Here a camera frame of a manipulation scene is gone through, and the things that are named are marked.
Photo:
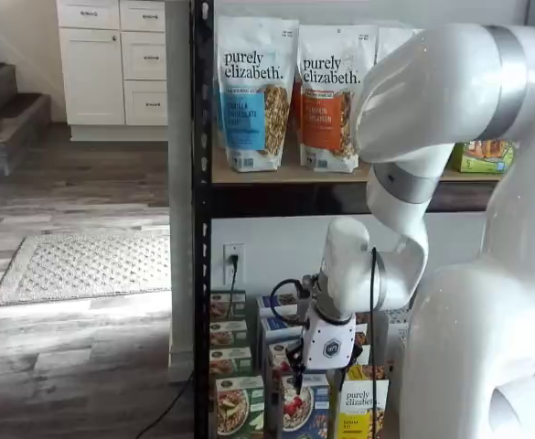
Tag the green and white cereal box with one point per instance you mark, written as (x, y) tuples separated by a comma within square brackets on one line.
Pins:
[(230, 363), (239, 407), (226, 304), (228, 334)]

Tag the blue and white cereal box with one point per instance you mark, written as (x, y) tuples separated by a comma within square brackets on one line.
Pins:
[(278, 356), (303, 407), (276, 327), (271, 303)]

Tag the orange label granola pouch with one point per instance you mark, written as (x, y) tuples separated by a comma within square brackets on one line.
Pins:
[(296, 114), (322, 119)]

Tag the blue label granola pouch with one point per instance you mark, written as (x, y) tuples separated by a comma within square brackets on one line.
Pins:
[(218, 119), (249, 114)]

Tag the carpeted staircase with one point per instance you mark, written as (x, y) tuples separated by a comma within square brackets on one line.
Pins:
[(2, 114)]

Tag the particle board shelf panel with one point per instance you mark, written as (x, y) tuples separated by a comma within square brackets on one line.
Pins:
[(290, 176)]

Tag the green Bobo's apple pie box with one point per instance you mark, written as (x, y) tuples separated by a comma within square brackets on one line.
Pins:
[(477, 157)]

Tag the white drawer cabinet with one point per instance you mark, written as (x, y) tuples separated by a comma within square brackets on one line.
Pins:
[(93, 78)]

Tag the white wall outlet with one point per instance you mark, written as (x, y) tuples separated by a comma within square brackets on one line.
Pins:
[(228, 274)]

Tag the wooden shelf with black frame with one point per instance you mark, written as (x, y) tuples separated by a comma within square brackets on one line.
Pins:
[(200, 137)]

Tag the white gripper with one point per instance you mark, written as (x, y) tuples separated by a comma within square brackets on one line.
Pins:
[(328, 338)]

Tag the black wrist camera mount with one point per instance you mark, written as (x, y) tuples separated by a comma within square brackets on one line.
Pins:
[(308, 288)]

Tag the red label granola pouch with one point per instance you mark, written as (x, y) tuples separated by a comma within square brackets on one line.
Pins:
[(390, 43)]

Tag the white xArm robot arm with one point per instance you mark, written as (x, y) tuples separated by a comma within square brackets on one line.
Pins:
[(454, 91)]

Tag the beige woven rug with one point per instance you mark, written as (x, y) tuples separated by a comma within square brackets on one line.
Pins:
[(79, 270)]

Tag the yellow purely elizabeth box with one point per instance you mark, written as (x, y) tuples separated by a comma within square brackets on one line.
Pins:
[(362, 340), (360, 407)]

